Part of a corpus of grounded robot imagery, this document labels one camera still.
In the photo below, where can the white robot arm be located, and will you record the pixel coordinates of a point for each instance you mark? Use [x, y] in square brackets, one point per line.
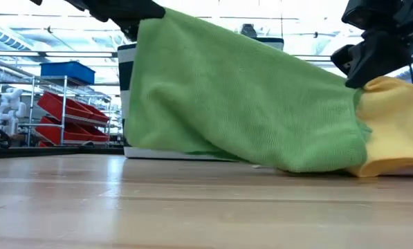
[10, 107]

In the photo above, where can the navy white striped fabric basket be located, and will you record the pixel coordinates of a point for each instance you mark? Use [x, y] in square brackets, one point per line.
[126, 69]

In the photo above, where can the metal rack with red bins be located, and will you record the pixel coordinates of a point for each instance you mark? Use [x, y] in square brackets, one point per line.
[71, 114]

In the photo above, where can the green microfibre towel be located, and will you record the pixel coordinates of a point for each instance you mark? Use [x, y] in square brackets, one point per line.
[244, 103]

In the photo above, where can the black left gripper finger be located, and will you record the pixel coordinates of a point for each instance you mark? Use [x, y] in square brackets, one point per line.
[123, 8]
[131, 29]

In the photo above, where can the yellow microfibre towel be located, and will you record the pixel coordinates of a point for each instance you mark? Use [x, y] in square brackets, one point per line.
[396, 128]

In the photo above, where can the black aluminium table frame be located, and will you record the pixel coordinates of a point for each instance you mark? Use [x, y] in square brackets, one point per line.
[54, 151]

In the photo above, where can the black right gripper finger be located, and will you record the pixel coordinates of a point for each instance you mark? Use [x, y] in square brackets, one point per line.
[362, 77]
[342, 58]

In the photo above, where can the blue storage bin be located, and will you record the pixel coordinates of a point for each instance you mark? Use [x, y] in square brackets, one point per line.
[69, 72]

